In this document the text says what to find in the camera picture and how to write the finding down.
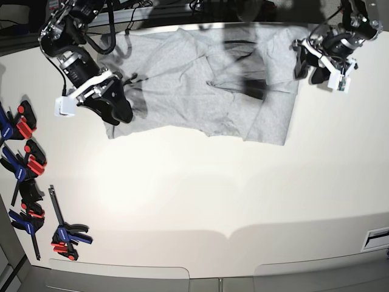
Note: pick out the grey T-shirt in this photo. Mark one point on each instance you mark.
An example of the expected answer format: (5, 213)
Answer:
(238, 81)

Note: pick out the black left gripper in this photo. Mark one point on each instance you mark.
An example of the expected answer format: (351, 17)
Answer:
(333, 44)

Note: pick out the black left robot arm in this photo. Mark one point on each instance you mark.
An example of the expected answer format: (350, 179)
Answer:
(356, 17)

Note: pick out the blue red bar clamp top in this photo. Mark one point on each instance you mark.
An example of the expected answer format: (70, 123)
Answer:
(20, 126)

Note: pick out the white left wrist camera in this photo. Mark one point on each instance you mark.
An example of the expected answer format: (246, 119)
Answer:
(338, 75)

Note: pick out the blue red bar clamp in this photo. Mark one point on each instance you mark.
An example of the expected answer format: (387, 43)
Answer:
(67, 236)
(27, 168)
(31, 220)
(20, 126)

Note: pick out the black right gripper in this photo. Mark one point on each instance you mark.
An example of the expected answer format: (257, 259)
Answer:
(113, 108)

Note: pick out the blue red bar clamp right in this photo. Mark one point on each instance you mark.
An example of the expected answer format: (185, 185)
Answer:
(67, 236)

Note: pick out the aluminium rail frame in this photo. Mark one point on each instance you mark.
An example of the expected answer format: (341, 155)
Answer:
(157, 15)

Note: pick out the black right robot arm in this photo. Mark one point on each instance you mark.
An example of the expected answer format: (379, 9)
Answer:
(67, 29)

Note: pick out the white label plate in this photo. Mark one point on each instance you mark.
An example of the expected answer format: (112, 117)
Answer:
(375, 239)

